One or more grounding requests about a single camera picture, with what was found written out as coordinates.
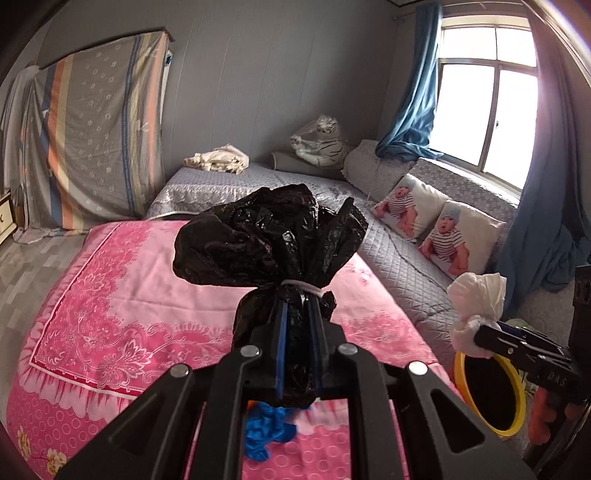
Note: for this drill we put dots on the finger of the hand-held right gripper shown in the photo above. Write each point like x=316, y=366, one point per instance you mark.
x=517, y=351
x=538, y=339

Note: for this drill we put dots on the grey bolster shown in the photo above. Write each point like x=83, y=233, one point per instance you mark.
x=300, y=166

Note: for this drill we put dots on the black bag with band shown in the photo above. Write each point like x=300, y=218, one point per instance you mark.
x=268, y=235

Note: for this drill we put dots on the person's right hand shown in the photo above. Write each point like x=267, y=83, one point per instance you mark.
x=549, y=415

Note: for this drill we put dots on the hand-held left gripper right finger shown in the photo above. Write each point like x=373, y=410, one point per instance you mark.
x=313, y=355

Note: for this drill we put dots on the white cabinet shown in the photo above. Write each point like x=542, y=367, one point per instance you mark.
x=5, y=214

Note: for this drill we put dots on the striped grey sheet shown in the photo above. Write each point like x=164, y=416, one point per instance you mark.
x=92, y=138

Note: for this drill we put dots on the white plastic bag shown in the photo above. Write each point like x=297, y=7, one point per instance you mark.
x=475, y=295

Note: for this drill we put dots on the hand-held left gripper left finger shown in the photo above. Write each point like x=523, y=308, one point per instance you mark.
x=280, y=355

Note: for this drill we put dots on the grey quilted bedspread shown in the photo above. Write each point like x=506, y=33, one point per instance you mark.
x=397, y=258

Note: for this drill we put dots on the baby print pillow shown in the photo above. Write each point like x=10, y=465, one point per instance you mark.
x=455, y=240
x=406, y=212

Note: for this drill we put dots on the grey patterned long cushion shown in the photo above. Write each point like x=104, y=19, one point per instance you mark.
x=466, y=184

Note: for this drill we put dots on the blue plastic glove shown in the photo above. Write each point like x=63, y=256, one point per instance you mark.
x=270, y=429

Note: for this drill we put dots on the white hanging cloth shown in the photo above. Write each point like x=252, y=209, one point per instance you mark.
x=16, y=120

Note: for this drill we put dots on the cream crumpled cloth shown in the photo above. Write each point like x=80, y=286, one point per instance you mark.
x=217, y=159

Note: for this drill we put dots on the yellow rimmed bin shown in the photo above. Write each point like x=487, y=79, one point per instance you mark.
x=489, y=392

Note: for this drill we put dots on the blue curtain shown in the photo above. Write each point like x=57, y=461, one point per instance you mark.
x=545, y=184
x=413, y=92

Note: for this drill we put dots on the pink floral blanket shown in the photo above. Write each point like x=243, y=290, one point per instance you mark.
x=138, y=300

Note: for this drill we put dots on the tiger plush toy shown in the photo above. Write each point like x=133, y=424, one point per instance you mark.
x=321, y=143

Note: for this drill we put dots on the large window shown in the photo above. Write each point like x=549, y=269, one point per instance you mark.
x=485, y=92

